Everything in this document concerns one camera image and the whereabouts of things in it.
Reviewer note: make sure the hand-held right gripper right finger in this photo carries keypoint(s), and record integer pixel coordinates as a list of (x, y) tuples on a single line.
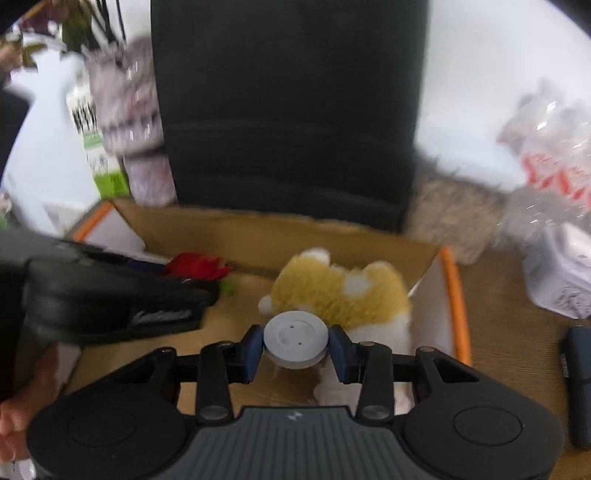
[(340, 355)]

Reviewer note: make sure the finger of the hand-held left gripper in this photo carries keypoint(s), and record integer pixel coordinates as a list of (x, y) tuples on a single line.
[(115, 258)]

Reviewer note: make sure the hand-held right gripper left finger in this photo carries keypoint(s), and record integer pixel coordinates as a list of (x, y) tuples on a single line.
[(251, 355)]

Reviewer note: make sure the white round jar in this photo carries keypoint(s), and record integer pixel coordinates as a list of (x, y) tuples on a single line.
[(295, 337)]

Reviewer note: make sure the red rose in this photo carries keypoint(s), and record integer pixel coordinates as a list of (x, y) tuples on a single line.
[(194, 265)]

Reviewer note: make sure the red orange cardboard box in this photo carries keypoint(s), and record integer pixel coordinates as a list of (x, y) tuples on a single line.
[(323, 240)]

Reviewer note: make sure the clear seed container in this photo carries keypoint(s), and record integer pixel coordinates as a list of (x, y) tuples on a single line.
[(452, 217)]

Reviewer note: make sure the person's left hand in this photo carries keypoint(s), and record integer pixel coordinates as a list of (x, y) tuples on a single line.
[(18, 424)]

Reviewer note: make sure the yellow white plush toy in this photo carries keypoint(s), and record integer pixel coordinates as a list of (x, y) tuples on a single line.
[(332, 290)]

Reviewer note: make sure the white green milk carton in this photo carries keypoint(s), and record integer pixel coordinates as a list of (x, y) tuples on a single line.
[(99, 152)]

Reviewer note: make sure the purple patterned vase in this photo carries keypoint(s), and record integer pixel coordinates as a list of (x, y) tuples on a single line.
[(134, 115)]

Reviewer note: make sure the black paper bag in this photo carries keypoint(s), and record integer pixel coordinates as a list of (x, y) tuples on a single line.
[(291, 115)]

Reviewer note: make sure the white floral tin box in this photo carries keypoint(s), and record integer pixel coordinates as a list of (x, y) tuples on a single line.
[(558, 286)]

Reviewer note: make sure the dark blue case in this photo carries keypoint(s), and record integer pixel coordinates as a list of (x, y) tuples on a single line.
[(579, 392)]

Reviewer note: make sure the white earbuds case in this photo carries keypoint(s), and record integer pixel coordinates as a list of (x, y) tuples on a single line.
[(579, 242)]

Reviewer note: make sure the clear water bottle red label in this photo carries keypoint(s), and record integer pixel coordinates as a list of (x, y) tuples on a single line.
[(577, 157), (531, 138)]

